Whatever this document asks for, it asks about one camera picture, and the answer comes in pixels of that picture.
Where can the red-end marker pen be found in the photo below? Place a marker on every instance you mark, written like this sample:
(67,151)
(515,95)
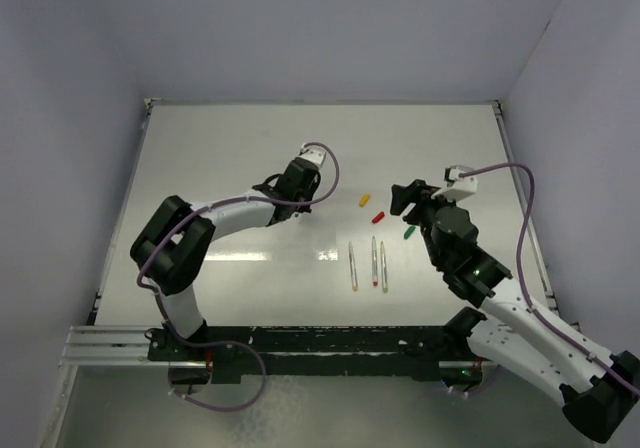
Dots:
(374,260)

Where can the yellow pen cap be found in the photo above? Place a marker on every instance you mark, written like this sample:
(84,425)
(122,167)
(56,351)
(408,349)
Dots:
(365,199)

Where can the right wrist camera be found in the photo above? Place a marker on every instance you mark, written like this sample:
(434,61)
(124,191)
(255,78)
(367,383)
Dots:
(460,184)

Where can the red pen cap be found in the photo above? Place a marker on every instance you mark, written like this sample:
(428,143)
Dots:
(378,217)

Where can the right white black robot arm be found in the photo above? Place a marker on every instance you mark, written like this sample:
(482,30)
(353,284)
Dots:
(595,388)

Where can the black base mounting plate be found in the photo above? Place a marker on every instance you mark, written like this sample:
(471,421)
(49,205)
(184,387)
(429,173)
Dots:
(224,355)

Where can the yellow-end marker pen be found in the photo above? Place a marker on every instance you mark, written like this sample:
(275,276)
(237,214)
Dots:
(352,266)

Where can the aluminium extrusion rail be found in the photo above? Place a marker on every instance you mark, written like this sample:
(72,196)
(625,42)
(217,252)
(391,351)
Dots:
(105,346)

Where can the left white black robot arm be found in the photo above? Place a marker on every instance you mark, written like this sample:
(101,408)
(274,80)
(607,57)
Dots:
(172,247)

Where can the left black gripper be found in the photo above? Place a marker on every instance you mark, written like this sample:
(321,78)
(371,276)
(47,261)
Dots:
(311,189)

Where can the green-end marker pen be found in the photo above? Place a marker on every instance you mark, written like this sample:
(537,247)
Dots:
(384,268)

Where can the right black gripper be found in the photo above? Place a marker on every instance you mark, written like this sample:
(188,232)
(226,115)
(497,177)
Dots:
(403,196)

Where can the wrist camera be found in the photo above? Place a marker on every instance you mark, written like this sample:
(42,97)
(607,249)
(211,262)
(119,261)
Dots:
(313,154)
(460,184)

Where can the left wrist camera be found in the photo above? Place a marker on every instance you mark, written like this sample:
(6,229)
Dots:
(313,154)

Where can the green pen cap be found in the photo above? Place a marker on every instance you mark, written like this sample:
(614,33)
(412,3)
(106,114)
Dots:
(409,231)

